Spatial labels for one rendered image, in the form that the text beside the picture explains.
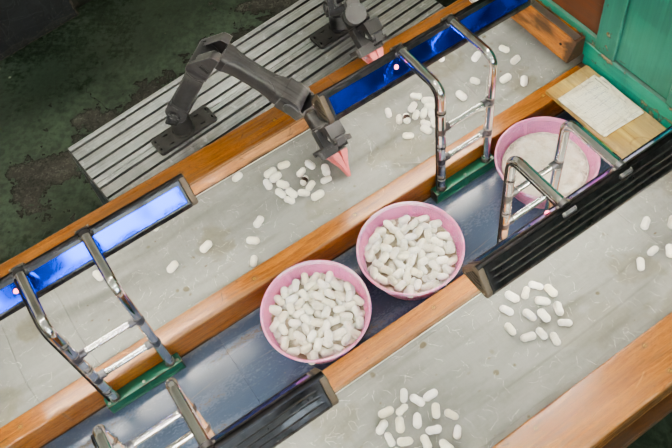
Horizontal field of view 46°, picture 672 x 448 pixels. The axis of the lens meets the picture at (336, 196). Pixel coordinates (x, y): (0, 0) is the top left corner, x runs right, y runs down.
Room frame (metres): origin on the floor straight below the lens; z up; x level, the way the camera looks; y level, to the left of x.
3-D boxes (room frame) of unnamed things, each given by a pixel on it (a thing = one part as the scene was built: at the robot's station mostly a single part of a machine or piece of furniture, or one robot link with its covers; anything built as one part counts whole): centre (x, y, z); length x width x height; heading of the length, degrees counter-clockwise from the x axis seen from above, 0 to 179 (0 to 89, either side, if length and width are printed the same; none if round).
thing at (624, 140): (1.25, -0.75, 0.77); 0.33 x 0.15 x 0.01; 25
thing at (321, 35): (1.87, -0.12, 0.71); 0.20 x 0.07 x 0.08; 120
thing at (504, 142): (1.16, -0.55, 0.72); 0.27 x 0.27 x 0.10
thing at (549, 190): (0.91, -0.48, 0.90); 0.20 x 0.19 x 0.45; 115
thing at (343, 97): (1.35, -0.28, 1.08); 0.62 x 0.08 x 0.07; 115
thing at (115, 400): (0.87, 0.57, 0.90); 0.20 x 0.19 x 0.45; 115
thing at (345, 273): (0.86, 0.10, 0.72); 0.27 x 0.27 x 0.10
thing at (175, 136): (1.57, 0.40, 0.71); 0.20 x 0.07 x 0.08; 120
